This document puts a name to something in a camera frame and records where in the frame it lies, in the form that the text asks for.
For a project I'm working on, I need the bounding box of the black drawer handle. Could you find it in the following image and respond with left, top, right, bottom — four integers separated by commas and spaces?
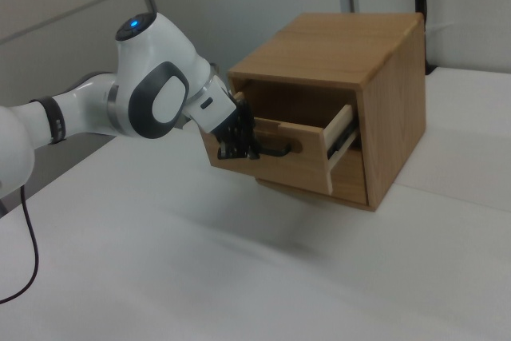
252, 137, 303, 159

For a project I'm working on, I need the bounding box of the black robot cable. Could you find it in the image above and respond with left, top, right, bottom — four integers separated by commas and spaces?
0, 184, 40, 305

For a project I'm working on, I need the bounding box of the wooden two-drawer cabinet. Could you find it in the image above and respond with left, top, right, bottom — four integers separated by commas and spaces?
227, 11, 427, 212

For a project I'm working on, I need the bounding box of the wooden drawer with black handle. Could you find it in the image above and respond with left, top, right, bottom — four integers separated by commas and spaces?
198, 91, 359, 195

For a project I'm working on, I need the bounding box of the black cable strap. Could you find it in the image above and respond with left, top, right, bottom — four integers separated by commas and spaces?
29, 95, 68, 145

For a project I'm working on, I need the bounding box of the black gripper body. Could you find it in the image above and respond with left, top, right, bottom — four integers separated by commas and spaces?
212, 99, 256, 147

